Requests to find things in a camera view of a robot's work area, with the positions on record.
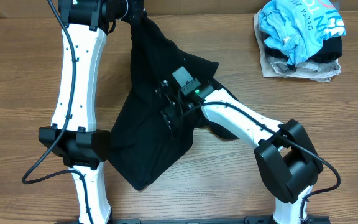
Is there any black t-shirt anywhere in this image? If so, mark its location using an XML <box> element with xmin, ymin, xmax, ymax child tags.
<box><xmin>108</xmin><ymin>17</ymin><xmax>236</xmax><ymax>191</ymax></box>

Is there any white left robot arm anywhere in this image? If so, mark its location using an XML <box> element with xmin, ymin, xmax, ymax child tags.
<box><xmin>39</xmin><ymin>0</ymin><xmax>144</xmax><ymax>223</ymax></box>

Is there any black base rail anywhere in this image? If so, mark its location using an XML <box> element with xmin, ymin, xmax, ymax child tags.
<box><xmin>55</xmin><ymin>215</ymin><xmax>331</xmax><ymax>224</ymax></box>

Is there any light blue printed t-shirt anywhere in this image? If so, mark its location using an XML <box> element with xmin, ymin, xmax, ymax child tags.
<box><xmin>258</xmin><ymin>0</ymin><xmax>346</xmax><ymax>65</ymax></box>

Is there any beige folded garment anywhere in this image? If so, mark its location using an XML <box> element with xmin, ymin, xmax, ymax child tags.
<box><xmin>253</xmin><ymin>11</ymin><xmax>341</xmax><ymax>83</ymax></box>

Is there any cardboard back wall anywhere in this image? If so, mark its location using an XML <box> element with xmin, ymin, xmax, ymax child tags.
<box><xmin>0</xmin><ymin>0</ymin><xmax>358</xmax><ymax>19</ymax></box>

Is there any black folded garment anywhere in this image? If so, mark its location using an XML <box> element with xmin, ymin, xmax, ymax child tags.
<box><xmin>264</xmin><ymin>37</ymin><xmax>343</xmax><ymax>65</ymax></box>

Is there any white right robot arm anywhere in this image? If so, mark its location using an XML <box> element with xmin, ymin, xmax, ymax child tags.
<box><xmin>160</xmin><ymin>78</ymin><xmax>329</xmax><ymax>223</ymax></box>

